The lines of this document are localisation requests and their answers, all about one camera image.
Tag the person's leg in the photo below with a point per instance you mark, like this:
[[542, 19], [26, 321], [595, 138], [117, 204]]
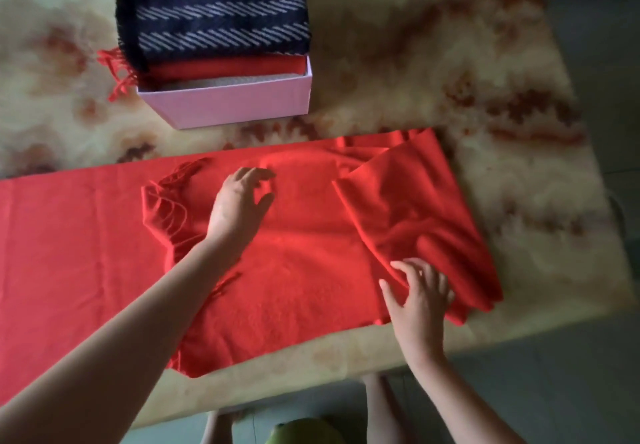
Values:
[[387, 408], [220, 428]]

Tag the person's right middle finger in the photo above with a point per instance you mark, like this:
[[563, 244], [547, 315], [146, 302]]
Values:
[[426, 274]]

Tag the person's right forearm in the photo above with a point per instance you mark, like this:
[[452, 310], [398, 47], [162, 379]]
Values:
[[460, 403]]

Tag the pink cardboard box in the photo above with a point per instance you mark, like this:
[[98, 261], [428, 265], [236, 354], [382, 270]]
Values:
[[225, 104]]

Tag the person's left hand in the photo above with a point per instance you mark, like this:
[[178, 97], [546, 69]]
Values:
[[235, 214]]

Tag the large red fringed scarf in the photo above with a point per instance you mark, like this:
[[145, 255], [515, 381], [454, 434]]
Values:
[[310, 259]]

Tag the folded red fringed scarf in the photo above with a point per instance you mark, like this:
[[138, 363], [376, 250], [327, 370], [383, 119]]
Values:
[[230, 66]]

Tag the green garment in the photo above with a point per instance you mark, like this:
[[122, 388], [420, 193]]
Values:
[[305, 433]]

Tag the person's left leg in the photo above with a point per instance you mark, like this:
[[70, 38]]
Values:
[[220, 428]]

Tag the navy scarf with white stripes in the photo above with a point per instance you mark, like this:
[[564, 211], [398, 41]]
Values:
[[210, 4]]

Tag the person's right little finger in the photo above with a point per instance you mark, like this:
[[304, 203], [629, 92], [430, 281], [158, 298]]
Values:
[[450, 301]]

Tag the person's right leg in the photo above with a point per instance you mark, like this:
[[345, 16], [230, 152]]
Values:
[[387, 408]]

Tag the person's left forearm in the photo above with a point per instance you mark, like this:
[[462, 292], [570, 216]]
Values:
[[110, 353]]

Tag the person's right hand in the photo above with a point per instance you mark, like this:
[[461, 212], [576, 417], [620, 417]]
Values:
[[417, 316]]

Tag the person's left thumb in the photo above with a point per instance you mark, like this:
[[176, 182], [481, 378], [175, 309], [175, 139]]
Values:
[[264, 205]]

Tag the person's right thumb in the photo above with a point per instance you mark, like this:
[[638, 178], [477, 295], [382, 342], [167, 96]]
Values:
[[390, 299]]

